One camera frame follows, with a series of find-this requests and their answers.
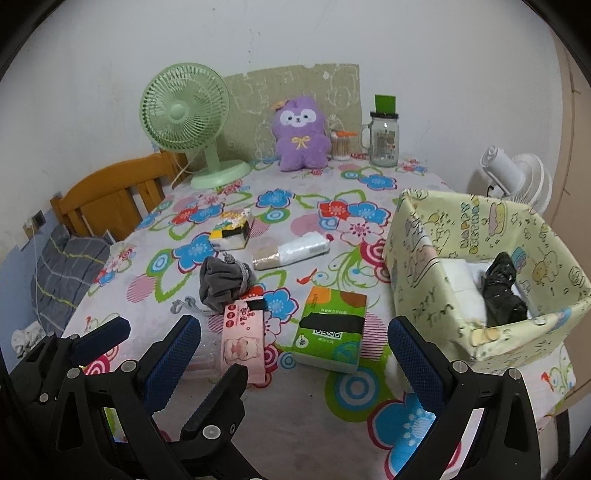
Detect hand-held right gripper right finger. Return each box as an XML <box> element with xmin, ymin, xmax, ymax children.
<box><xmin>388</xmin><ymin>316</ymin><xmax>553</xmax><ymax>480</ymax></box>

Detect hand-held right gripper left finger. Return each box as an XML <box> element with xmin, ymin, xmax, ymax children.
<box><xmin>39</xmin><ymin>316</ymin><xmax>202</xmax><ymax>480</ymax></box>

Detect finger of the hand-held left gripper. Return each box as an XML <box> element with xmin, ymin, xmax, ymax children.
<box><xmin>179</xmin><ymin>363</ymin><xmax>250</xmax><ymax>447</ymax></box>
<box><xmin>9</xmin><ymin>316</ymin><xmax>131</xmax><ymax>416</ymax></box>

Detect pink tissue packet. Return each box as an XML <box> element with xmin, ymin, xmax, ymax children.
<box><xmin>219</xmin><ymin>298</ymin><xmax>269</xmax><ymax>387</ymax></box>

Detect green tissue box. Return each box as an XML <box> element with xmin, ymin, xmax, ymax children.
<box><xmin>286</xmin><ymin>286</ymin><xmax>369</xmax><ymax>374</ymax></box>

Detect grey drawstring pouch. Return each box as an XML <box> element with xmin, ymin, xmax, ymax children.
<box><xmin>173</xmin><ymin>252</ymin><xmax>256</xmax><ymax>319</ymax></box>

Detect yellow cartoon storage box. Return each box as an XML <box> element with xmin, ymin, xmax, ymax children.
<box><xmin>382</xmin><ymin>187</ymin><xmax>591</xmax><ymax>376</ymax></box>

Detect cartoon print tissue packet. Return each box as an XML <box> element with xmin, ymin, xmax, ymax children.
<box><xmin>209</xmin><ymin>210</ymin><xmax>254</xmax><ymax>251</ymax></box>

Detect white plastic packet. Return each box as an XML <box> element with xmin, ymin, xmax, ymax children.
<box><xmin>252</xmin><ymin>232</ymin><xmax>331</xmax><ymax>271</ymax></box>

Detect white crumpled cloth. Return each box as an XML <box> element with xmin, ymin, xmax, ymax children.
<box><xmin>11</xmin><ymin>323</ymin><xmax>47</xmax><ymax>360</ymax></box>

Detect grey plaid cloth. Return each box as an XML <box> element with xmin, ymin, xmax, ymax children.
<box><xmin>30</xmin><ymin>224</ymin><xmax>112</xmax><ymax>334</ymax></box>

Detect black plastic bag bundle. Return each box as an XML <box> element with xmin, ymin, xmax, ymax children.
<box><xmin>482</xmin><ymin>253</ymin><xmax>528</xmax><ymax>326</ymax></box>

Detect orange wooden chair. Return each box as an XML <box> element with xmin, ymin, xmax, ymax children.
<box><xmin>50</xmin><ymin>151</ymin><xmax>191</xmax><ymax>242</ymax></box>

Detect floral tablecloth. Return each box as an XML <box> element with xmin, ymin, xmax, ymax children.
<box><xmin>60</xmin><ymin>157</ymin><xmax>578</xmax><ymax>480</ymax></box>

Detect white circulator fan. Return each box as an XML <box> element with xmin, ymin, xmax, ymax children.
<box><xmin>480</xmin><ymin>145</ymin><xmax>554</xmax><ymax>216</ymax></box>

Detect glass mug jar green lid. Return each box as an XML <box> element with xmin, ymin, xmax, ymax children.
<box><xmin>359</xmin><ymin>95</ymin><xmax>400</xmax><ymax>168</ymax></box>

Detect cotton swab jar orange lid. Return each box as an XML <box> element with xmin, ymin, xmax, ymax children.
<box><xmin>331</xmin><ymin>130</ymin><xmax>360</xmax><ymax>162</ymax></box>

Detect green desk fan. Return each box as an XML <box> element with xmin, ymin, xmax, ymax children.
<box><xmin>141</xmin><ymin>64</ymin><xmax>253</xmax><ymax>190</ymax></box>

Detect purple plush toy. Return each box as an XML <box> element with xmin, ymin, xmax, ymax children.
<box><xmin>271</xmin><ymin>95</ymin><xmax>332</xmax><ymax>172</ymax></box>

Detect beige door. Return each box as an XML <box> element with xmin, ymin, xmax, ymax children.
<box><xmin>553</xmin><ymin>44</ymin><xmax>591</xmax><ymax>227</ymax></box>

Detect green patterned cardboard panel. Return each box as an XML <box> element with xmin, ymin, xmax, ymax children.
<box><xmin>224</xmin><ymin>64</ymin><xmax>361</xmax><ymax>163</ymax></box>

